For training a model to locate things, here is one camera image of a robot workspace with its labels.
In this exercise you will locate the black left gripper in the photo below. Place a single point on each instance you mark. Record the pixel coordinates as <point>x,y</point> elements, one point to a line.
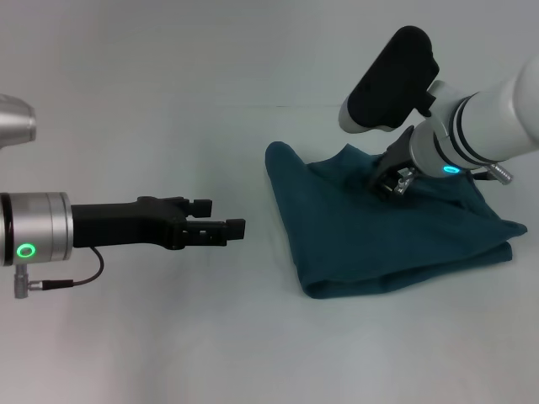
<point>126,225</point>

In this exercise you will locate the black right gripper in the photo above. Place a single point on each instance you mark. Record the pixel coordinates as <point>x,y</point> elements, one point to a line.
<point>393,166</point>

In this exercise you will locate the teal blue t-shirt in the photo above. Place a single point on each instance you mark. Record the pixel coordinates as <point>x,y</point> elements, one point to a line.
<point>379,235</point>

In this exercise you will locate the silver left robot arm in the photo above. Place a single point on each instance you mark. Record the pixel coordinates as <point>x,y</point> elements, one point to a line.
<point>33,229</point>

